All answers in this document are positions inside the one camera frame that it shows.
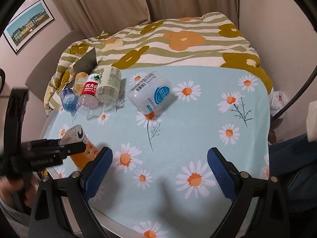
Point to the white plastic bag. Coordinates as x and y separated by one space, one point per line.
278 100

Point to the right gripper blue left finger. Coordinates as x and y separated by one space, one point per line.
94 172

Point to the framed houses picture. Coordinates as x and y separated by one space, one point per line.
27 24

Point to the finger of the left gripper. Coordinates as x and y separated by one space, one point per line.
72 149

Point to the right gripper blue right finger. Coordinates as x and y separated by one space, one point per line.
225 173

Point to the grey cardboard piece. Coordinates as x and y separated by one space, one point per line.
86 64

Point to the yellow clear plastic cup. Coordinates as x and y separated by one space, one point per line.
79 83

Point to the red-label clear bottle cup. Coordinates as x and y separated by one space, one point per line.
87 97

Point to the dark blue trouser leg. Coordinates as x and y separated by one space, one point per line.
293 162

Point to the striped floral quilt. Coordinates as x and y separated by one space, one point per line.
210 40

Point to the beige curtain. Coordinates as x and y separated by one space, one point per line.
91 17

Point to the white blue-label plastic cup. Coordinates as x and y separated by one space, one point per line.
148 95

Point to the cream green-label bottle cup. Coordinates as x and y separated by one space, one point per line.
108 89

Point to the left hand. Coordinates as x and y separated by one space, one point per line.
9 187

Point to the light blue daisy tablecloth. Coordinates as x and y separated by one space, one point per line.
159 183

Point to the orange dragon plastic cup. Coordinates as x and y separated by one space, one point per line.
77 134

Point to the blue plastic bottle cup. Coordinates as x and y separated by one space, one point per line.
69 100

